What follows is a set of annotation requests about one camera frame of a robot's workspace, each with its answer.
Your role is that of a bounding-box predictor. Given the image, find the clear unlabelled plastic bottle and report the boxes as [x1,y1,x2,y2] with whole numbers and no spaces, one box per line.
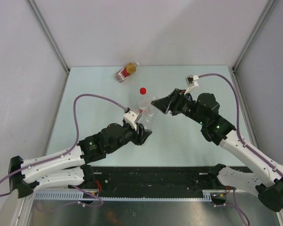
[138,97,158,130]

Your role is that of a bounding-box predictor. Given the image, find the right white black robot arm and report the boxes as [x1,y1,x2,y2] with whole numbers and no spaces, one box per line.
[151,89,283,212]

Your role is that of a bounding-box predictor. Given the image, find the right aluminium frame post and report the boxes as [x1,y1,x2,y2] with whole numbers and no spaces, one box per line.
[232,0,278,72]

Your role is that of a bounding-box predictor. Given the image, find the left aluminium frame post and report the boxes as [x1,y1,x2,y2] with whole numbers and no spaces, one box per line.
[25,0,70,73]

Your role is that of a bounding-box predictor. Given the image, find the red-labelled clear water bottle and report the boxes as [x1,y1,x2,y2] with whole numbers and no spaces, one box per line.
[138,92,150,113]

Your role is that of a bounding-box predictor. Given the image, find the aluminium frame post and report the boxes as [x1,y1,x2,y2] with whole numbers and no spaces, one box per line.
[232,0,278,72]
[25,0,70,73]

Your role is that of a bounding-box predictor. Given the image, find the black mounting base rail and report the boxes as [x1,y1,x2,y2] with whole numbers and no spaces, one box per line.
[79,166,234,193]

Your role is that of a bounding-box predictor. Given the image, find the red bottle cap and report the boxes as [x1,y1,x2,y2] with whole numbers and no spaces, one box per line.
[140,88,147,95]

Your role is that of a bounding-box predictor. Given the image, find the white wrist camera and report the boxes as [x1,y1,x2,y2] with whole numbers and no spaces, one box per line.
[123,111,141,131]
[185,75,199,94]

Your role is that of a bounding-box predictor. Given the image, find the yellow tea bottle red label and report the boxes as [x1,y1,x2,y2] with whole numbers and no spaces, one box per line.
[115,62,139,82]

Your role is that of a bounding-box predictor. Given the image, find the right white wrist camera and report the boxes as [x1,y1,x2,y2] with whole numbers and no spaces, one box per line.
[185,75,199,94]

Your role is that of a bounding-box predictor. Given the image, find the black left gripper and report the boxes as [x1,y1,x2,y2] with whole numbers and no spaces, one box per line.
[107,122,152,153]

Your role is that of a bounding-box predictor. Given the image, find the grey slotted cable duct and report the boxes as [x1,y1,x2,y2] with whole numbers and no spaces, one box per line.
[33,187,212,202]

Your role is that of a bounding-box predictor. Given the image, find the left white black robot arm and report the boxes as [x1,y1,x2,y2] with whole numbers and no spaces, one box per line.
[9,123,152,198]

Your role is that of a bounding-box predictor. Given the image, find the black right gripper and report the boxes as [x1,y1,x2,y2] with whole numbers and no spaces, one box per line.
[151,88,207,125]

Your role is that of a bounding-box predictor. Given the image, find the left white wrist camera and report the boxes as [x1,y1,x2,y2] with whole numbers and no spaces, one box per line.
[123,111,141,131]

